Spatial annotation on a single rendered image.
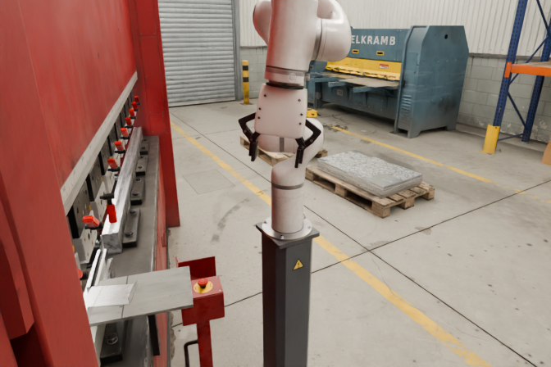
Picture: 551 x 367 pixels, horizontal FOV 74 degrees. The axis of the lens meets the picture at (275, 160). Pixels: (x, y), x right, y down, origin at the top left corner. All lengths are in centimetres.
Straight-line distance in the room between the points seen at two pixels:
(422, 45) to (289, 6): 555
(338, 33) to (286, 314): 111
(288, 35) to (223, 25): 835
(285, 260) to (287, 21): 91
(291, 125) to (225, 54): 837
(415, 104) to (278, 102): 564
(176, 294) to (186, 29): 788
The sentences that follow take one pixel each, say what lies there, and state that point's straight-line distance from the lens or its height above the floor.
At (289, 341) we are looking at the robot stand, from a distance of 163.
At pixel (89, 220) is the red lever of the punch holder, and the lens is 93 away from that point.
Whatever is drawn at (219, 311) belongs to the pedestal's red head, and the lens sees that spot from 153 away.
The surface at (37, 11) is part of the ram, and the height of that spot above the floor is 174.
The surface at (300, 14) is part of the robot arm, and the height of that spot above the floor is 174.
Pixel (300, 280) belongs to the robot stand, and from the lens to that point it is 147.
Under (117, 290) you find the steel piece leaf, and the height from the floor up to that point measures 100.
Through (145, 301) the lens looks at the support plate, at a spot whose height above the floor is 100.
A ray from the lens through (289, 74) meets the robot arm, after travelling 70.
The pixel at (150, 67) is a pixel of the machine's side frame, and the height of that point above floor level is 142.
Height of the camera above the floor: 171
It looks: 20 degrees down
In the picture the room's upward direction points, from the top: straight up
